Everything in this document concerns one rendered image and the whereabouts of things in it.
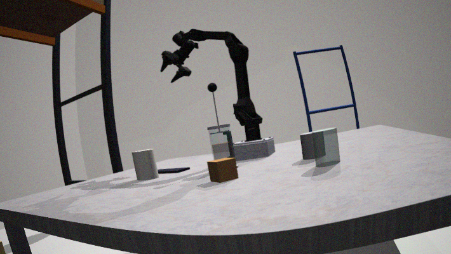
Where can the glass french press with black knob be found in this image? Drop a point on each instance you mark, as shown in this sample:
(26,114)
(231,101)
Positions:
(220,136)

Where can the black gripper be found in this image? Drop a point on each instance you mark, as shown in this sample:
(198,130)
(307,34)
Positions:
(183,71)

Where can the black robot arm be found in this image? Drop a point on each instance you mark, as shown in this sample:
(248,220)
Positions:
(244,109)

